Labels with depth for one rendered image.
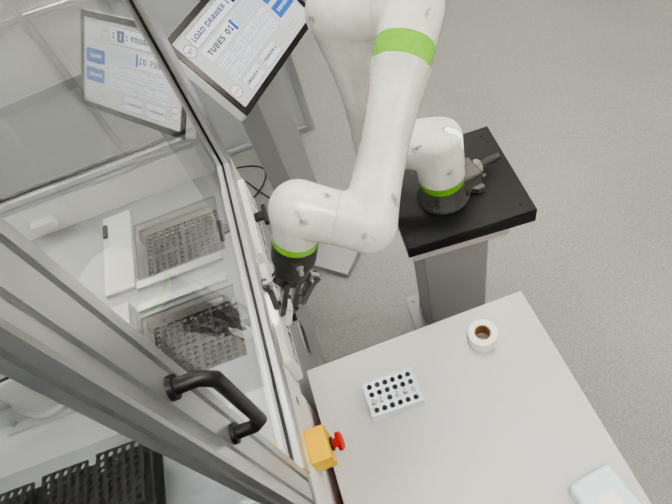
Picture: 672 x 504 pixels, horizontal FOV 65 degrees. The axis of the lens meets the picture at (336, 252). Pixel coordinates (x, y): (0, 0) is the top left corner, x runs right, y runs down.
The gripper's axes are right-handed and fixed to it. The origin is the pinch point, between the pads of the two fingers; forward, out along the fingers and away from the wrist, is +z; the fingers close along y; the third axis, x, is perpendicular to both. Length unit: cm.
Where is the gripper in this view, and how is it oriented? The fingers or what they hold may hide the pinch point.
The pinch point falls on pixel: (287, 312)
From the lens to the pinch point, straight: 123.6
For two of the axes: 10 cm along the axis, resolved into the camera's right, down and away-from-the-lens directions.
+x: -2.8, -7.6, 5.8
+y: 9.5, -1.4, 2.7
